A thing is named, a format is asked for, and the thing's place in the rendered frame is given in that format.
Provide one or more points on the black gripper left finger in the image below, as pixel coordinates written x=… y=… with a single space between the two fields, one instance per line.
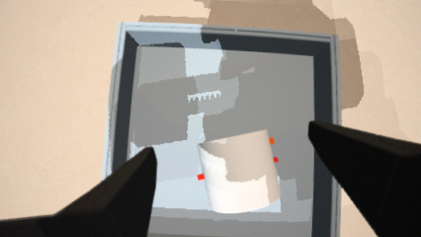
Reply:
x=119 y=206

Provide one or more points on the white cylinder with orange pins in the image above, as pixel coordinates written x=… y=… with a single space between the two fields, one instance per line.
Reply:
x=239 y=172

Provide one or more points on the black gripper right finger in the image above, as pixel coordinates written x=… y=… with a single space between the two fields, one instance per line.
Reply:
x=381 y=175

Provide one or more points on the grey square tray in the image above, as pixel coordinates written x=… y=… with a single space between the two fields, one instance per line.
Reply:
x=175 y=85

